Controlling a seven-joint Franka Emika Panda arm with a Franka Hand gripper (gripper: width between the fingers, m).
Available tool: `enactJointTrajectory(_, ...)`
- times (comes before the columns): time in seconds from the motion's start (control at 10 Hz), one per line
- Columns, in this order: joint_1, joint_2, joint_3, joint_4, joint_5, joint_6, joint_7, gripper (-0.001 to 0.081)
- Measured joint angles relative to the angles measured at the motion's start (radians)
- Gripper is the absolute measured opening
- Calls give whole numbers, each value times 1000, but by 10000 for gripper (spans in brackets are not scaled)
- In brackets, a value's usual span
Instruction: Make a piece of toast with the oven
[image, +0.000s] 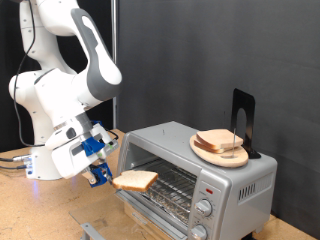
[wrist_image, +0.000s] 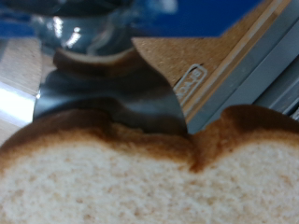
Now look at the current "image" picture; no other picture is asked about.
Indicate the round wooden plate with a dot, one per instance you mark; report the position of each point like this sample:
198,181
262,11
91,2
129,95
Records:
230,160

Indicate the vertical metal pole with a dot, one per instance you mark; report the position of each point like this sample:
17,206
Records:
114,33

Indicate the black metal bookend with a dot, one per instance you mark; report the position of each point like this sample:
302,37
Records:
250,106

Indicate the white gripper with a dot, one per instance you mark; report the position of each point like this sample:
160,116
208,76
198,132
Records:
71,163

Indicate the white bread slice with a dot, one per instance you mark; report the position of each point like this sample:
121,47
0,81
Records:
203,148
135,180
218,138

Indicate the wooden box with slots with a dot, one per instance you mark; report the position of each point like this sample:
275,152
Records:
150,230

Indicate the thin metal rod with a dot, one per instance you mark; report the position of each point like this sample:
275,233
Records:
233,150

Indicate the silver toaster oven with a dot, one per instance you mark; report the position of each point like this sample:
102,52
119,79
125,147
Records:
246,213

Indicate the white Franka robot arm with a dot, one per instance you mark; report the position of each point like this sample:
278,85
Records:
43,90

